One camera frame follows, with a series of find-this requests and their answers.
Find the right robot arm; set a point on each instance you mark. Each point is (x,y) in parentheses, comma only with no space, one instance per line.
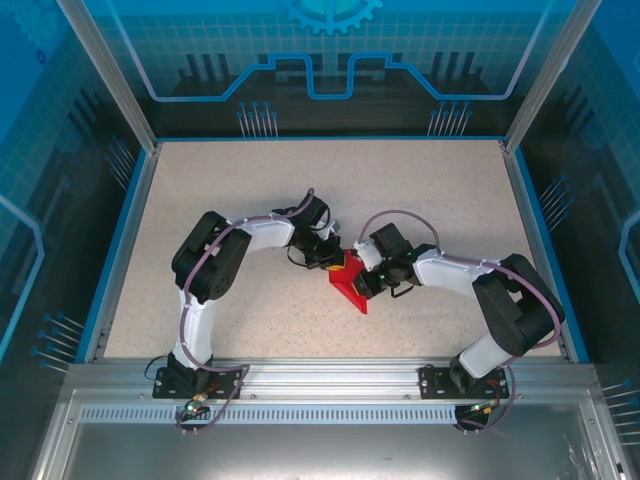
(450,272)

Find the blue table edge strip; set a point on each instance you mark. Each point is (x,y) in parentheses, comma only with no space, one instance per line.
(112,260)
(550,260)

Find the aluminium mounting beam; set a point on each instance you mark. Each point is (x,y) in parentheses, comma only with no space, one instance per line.
(330,375)

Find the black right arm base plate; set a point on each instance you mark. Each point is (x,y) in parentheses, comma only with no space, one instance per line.
(430,382)

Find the blue panel with gear print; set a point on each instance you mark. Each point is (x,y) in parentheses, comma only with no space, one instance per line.
(200,50)

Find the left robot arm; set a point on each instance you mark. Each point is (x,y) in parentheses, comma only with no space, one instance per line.
(265,235)

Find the aluminium frame post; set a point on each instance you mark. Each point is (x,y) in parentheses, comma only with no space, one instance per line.
(107,75)
(545,75)

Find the aluminium side rail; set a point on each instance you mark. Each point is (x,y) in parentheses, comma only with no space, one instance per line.
(530,240)
(132,240)

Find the red paper sheet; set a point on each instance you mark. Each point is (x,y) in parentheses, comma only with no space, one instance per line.
(345,282)

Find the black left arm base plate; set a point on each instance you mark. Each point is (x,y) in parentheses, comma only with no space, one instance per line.
(162,385)

